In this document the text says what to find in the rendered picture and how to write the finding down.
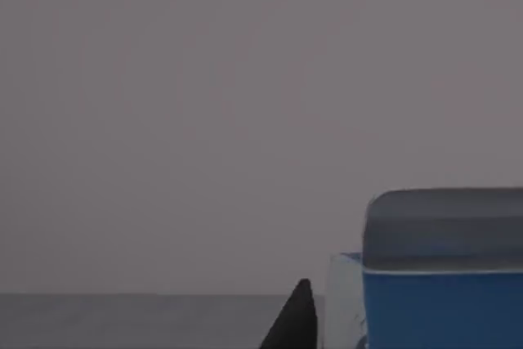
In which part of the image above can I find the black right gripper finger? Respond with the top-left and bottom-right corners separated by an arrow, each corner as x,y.
258,278 -> 319,349

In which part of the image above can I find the blue bottle with grey cap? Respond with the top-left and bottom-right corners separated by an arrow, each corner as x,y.
324,187 -> 523,349

